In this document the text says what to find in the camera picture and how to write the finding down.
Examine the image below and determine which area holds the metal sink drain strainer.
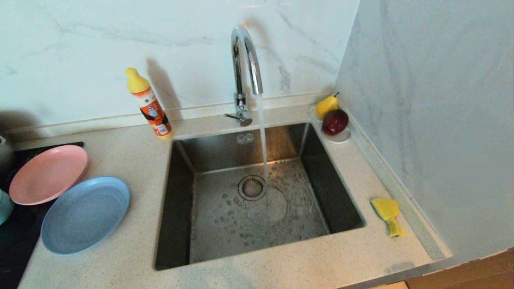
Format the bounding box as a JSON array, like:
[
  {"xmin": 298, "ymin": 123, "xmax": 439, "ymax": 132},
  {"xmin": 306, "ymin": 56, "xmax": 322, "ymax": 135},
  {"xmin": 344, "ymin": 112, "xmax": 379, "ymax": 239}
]
[{"xmin": 238, "ymin": 175, "xmax": 267, "ymax": 201}]

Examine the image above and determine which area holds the pink plate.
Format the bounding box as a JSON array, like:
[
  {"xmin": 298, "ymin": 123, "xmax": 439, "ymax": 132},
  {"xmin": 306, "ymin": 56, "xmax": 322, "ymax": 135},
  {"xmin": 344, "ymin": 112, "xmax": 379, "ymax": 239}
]
[{"xmin": 9, "ymin": 145, "xmax": 89, "ymax": 206}]

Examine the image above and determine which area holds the small white dish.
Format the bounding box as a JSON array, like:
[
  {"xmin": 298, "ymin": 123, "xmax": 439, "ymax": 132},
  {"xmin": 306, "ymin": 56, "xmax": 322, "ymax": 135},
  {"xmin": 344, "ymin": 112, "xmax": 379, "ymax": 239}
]
[{"xmin": 308, "ymin": 106, "xmax": 352, "ymax": 144}]

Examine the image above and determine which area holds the yellow pear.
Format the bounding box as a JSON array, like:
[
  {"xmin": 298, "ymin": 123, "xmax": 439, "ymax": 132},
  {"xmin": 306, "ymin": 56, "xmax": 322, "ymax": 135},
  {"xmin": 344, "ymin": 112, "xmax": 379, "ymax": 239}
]
[{"xmin": 316, "ymin": 92, "xmax": 340, "ymax": 120}]

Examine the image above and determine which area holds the stainless steel sink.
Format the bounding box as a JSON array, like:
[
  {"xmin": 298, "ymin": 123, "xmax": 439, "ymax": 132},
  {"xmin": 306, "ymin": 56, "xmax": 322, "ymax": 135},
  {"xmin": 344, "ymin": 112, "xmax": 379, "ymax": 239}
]
[{"xmin": 155, "ymin": 122, "xmax": 366, "ymax": 271}]

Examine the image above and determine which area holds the orange dish soap bottle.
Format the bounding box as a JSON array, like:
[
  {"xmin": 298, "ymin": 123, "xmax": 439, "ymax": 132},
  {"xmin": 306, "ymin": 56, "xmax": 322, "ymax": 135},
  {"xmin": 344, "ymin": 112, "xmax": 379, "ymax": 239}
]
[{"xmin": 125, "ymin": 67, "xmax": 174, "ymax": 140}]

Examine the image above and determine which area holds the wooden cabinet panel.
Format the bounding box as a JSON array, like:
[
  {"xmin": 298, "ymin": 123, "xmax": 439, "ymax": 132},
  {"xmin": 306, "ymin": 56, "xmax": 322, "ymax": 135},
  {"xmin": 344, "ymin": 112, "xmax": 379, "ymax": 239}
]
[{"xmin": 406, "ymin": 249, "xmax": 514, "ymax": 289}]

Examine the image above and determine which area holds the dark red apple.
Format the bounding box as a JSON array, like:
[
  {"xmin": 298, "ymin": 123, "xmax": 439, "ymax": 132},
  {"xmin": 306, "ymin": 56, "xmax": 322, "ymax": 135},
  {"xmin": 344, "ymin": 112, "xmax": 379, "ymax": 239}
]
[{"xmin": 322, "ymin": 109, "xmax": 349, "ymax": 136}]

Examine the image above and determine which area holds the teal cup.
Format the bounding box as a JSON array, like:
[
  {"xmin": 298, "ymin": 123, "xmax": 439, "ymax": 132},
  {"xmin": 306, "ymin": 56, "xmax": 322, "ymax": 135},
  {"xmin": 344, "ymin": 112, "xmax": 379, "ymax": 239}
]
[{"xmin": 0, "ymin": 191, "xmax": 14, "ymax": 225}]

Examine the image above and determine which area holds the yellow sponge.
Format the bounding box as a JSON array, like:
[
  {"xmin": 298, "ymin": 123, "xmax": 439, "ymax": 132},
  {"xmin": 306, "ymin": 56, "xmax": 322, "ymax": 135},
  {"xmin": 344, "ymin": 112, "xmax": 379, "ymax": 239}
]
[{"xmin": 370, "ymin": 197, "xmax": 405, "ymax": 238}]

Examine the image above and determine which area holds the blue plate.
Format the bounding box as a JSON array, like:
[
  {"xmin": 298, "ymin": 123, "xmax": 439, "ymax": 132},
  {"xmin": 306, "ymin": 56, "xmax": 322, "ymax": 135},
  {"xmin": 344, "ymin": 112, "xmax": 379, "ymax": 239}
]
[{"xmin": 41, "ymin": 177, "xmax": 131, "ymax": 255}]

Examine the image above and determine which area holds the chrome gooseneck faucet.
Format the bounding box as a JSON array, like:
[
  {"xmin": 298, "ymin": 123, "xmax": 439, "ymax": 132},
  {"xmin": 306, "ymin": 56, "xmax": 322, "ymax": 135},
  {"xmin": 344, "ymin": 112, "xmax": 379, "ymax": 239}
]
[{"xmin": 224, "ymin": 25, "xmax": 264, "ymax": 127}]

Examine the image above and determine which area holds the black glass cooktop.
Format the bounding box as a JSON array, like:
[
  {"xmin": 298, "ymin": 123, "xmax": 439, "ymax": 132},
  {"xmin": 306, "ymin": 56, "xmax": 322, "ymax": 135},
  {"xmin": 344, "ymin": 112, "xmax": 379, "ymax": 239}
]
[{"xmin": 0, "ymin": 141, "xmax": 85, "ymax": 289}]

